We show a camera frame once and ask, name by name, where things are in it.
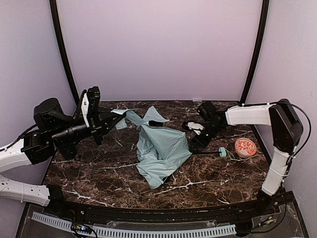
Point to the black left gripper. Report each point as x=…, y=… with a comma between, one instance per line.
x=96, y=126

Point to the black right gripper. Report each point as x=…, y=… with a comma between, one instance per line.
x=198, y=142

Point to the mint green folding umbrella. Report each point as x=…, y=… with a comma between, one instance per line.
x=160, y=150

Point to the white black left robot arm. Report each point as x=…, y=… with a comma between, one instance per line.
x=35, y=144

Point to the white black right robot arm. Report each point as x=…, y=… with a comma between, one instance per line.
x=282, y=118

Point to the red white patterned bowl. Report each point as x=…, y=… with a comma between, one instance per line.
x=245, y=147

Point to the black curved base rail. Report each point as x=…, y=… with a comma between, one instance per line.
x=240, y=212

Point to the white slotted cable duct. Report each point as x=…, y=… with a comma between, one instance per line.
x=135, y=230

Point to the left black corner post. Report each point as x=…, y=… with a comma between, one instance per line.
x=62, y=51

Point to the black corner post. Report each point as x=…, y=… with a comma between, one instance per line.
x=62, y=51
x=256, y=51

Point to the right black corner post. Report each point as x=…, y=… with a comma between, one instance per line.
x=256, y=51

